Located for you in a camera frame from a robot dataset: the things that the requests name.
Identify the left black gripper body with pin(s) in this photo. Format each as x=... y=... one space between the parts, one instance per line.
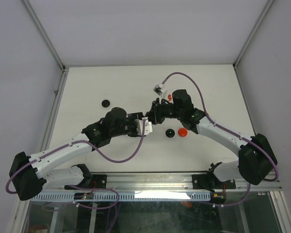
x=131 y=128

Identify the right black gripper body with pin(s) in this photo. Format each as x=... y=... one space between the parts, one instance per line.
x=161 y=110

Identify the black earbud charging case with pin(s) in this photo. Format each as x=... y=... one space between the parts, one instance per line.
x=170 y=133

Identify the orange charging case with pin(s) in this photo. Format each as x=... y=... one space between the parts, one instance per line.
x=182 y=132

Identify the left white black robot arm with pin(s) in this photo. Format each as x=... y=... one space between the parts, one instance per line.
x=30 y=174

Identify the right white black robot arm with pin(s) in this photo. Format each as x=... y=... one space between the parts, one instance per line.
x=255 y=157

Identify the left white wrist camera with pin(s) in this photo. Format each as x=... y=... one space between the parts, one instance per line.
x=144 y=126

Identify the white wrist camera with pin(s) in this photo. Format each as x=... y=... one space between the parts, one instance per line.
x=144 y=126
x=160 y=89

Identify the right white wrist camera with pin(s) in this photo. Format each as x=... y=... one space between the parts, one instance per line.
x=160 y=89

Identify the white slotted cable duct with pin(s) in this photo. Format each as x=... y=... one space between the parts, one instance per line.
x=122 y=196

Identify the left aluminium frame post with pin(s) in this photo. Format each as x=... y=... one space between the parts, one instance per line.
x=42 y=33

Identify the aluminium frame post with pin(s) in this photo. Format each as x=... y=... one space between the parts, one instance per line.
x=42 y=33
x=268 y=5

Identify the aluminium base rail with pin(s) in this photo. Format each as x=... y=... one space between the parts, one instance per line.
x=172 y=181

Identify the right aluminium frame post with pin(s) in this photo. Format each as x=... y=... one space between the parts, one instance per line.
x=268 y=5

